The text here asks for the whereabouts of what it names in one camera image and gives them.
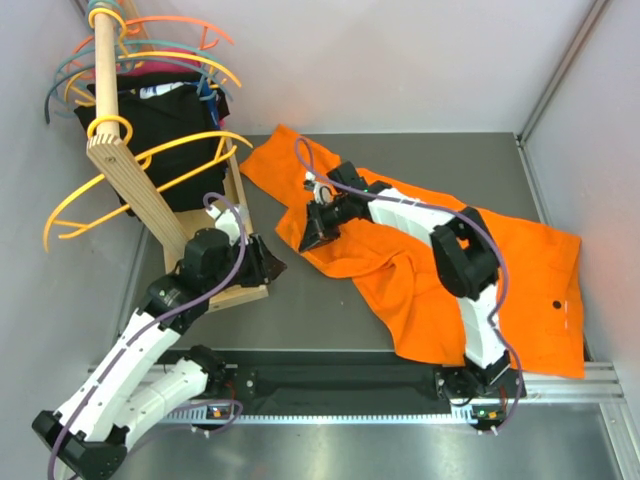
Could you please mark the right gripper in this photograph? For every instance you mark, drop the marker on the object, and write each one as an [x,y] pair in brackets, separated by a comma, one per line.
[317,229]

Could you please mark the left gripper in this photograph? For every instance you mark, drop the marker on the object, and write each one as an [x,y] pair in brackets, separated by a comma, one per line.
[264,265]

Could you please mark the orange trousers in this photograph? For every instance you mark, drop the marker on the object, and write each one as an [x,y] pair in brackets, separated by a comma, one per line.
[542,317]

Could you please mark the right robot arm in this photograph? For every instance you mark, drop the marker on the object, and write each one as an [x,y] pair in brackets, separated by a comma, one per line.
[466,260]

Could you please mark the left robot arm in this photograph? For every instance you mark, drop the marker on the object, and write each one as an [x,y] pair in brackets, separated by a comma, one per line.
[91,434]

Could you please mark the teal hanger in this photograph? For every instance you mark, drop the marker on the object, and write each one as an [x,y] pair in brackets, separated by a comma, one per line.
[64,74]

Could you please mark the orange hanger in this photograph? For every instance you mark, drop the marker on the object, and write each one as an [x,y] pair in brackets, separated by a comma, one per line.
[187,33]

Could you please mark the wooden rack pole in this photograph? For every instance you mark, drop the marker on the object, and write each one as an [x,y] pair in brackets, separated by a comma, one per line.
[110,153]

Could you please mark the blue hanging garment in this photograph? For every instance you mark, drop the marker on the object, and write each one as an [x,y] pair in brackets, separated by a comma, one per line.
[215,101]

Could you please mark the pink hanging garment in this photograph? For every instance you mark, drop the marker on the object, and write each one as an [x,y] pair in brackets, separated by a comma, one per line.
[177,63]

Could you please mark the corner aluminium profile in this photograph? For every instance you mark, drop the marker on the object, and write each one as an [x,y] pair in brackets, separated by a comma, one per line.
[576,45]

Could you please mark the aluminium frame rail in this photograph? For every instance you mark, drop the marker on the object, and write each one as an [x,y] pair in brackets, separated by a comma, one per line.
[394,421]

